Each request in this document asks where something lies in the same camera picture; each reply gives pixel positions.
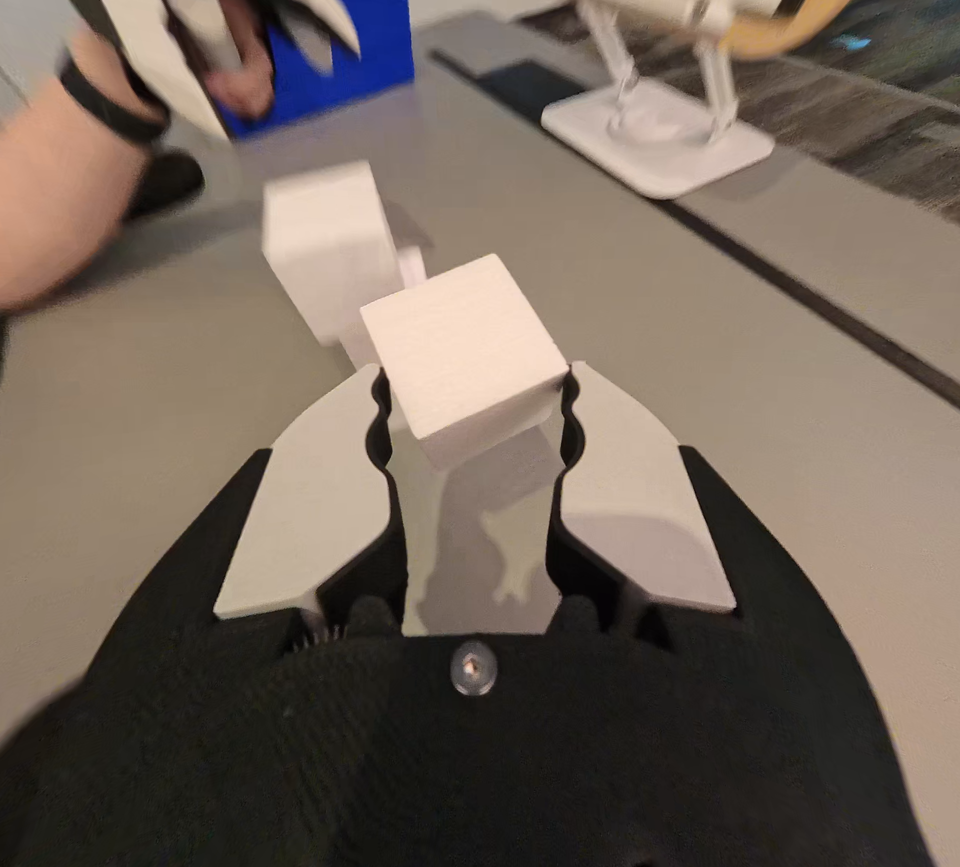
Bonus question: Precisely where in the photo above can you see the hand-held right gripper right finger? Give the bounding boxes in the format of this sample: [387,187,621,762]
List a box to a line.
[546,360,738,634]

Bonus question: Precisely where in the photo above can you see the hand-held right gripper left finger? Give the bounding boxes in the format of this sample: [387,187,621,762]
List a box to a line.
[213,363,410,634]

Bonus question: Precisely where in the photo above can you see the person's left forearm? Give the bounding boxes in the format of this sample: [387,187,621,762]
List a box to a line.
[0,30,164,315]

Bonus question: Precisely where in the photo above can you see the person's left hand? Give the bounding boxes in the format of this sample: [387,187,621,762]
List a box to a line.
[202,0,276,123]

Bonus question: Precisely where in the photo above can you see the black wrist watch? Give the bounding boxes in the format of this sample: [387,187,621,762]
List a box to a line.
[58,57,173,147]

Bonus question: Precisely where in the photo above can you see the blue plastic bin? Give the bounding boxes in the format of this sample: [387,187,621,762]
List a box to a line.
[213,0,416,138]

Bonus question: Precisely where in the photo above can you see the black padded wrist rest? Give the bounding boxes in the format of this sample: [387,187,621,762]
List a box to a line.
[123,150,206,220]

